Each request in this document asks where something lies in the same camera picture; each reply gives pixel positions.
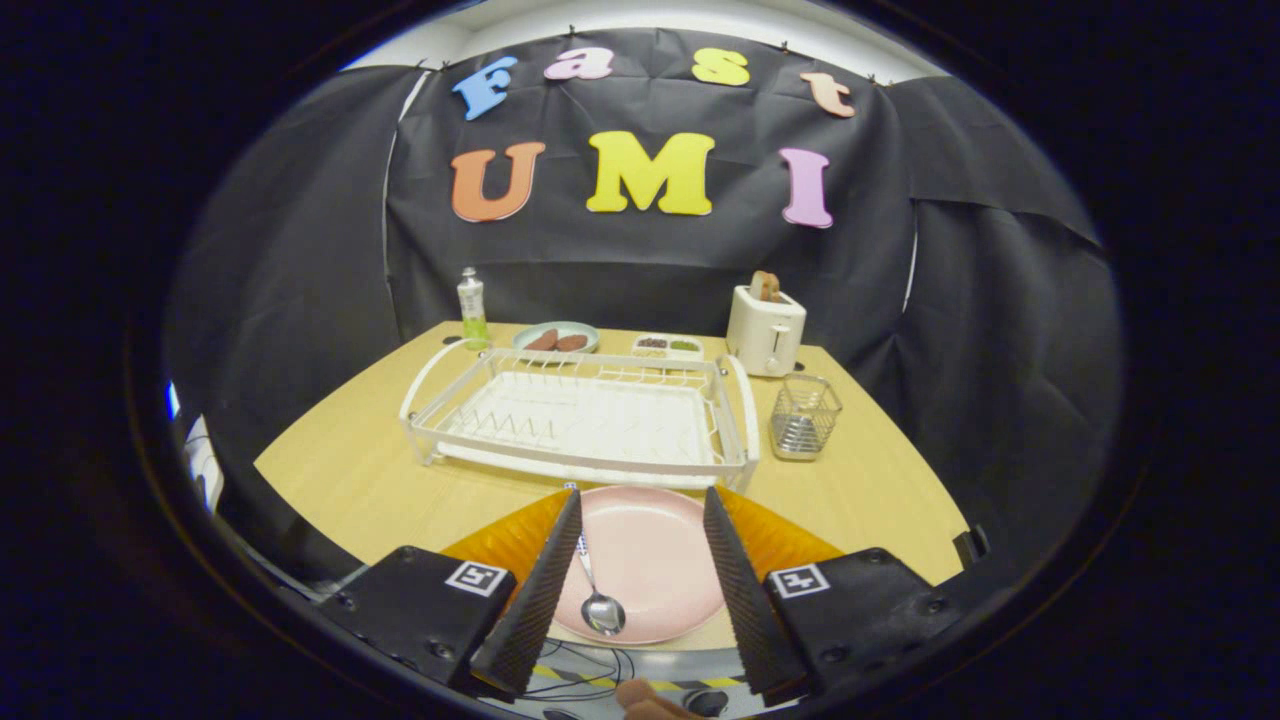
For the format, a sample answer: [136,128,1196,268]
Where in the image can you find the silver wire basket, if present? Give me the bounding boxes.
[769,374,844,462]

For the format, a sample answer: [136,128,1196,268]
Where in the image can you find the black backdrop cloth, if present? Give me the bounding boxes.
[165,28,1126,601]

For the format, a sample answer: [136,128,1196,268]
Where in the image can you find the white printed sheet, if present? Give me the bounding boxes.
[165,380,226,511]

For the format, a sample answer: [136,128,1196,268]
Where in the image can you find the blue checked handle spoon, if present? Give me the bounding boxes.
[563,482,627,637]

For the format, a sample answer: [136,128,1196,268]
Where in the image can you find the white wire dish rack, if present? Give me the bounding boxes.
[399,340,761,493]

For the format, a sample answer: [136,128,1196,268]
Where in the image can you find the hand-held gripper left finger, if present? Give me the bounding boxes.
[320,487,584,699]

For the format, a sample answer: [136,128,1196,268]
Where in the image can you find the green liquid bottle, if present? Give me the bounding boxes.
[457,267,491,351]

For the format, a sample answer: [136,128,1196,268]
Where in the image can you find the pink plate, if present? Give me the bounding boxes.
[552,486,726,646]

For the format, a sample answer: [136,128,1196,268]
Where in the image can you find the teal plate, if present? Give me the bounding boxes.
[512,321,601,356]

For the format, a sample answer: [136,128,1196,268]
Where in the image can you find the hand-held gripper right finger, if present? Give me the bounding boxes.
[703,486,966,707]

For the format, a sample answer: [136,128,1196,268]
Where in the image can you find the white divided condiment tray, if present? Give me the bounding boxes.
[631,334,706,361]

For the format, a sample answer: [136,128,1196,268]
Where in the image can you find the cream toaster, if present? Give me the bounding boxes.
[726,285,808,378]

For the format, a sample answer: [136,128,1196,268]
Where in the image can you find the black cables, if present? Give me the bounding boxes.
[525,640,636,701]

